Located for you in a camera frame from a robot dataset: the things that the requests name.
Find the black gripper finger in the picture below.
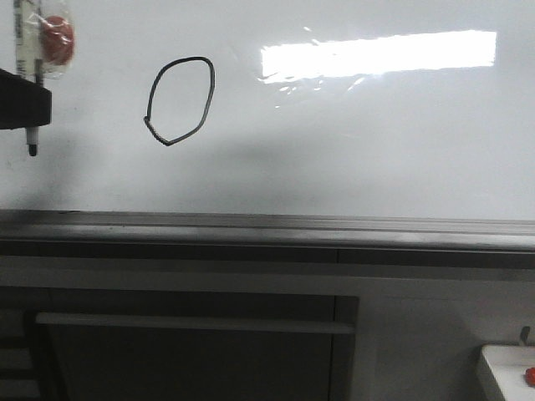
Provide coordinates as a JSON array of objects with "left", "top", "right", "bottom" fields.
[{"left": 0, "top": 69, "right": 52, "bottom": 129}]

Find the red magnet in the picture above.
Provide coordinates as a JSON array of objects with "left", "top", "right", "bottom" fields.
[{"left": 35, "top": 1, "right": 76, "bottom": 79}]

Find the white whiteboard marker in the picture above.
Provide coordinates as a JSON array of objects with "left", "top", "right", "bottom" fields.
[{"left": 13, "top": 1, "right": 50, "bottom": 157}]

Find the white whiteboard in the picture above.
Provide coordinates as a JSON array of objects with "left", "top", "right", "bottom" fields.
[{"left": 1, "top": 1, "right": 534, "bottom": 220}]

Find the white box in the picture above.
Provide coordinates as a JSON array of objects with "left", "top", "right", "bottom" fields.
[{"left": 476, "top": 344, "right": 534, "bottom": 401}]

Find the small red object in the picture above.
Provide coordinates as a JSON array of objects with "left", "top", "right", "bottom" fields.
[{"left": 524, "top": 367, "right": 535, "bottom": 387}]

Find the grey whiteboard tray rail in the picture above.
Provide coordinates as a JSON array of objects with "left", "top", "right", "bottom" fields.
[{"left": 1, "top": 210, "right": 534, "bottom": 252}]

